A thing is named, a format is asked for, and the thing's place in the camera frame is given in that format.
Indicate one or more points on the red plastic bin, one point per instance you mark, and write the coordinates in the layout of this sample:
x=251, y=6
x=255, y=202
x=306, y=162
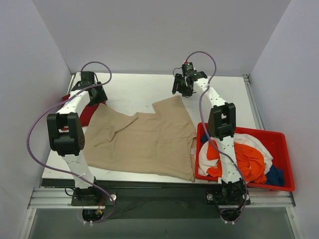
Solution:
x=274, y=142

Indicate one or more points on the white t shirt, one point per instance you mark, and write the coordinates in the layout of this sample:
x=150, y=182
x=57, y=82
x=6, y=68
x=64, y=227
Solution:
x=238, y=138

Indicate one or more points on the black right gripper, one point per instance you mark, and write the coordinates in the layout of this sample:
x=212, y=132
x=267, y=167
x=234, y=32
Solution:
x=180, y=84

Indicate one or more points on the blue t shirt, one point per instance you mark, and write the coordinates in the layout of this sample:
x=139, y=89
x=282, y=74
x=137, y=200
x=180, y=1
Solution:
x=275, y=177

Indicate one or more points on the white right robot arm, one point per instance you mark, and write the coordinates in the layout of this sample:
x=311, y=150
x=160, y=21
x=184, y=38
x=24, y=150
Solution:
x=220, y=127

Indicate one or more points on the aluminium table frame rail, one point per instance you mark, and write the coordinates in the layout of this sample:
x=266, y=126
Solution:
x=256, y=115

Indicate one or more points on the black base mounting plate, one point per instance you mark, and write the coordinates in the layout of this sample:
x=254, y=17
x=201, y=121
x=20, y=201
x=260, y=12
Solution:
x=142, y=200

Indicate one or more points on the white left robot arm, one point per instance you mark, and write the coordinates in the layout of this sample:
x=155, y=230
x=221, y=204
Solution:
x=66, y=135

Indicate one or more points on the folded red t shirt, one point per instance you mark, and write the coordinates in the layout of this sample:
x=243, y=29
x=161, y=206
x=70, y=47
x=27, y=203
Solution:
x=79, y=104

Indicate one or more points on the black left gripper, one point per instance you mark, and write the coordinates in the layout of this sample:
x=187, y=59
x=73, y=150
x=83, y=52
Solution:
x=98, y=95

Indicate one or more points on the orange t shirt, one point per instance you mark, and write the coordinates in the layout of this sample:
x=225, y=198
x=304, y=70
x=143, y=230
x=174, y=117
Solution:
x=249, y=160

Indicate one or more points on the beige t shirt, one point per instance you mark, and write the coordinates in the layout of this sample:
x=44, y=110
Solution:
x=151, y=143

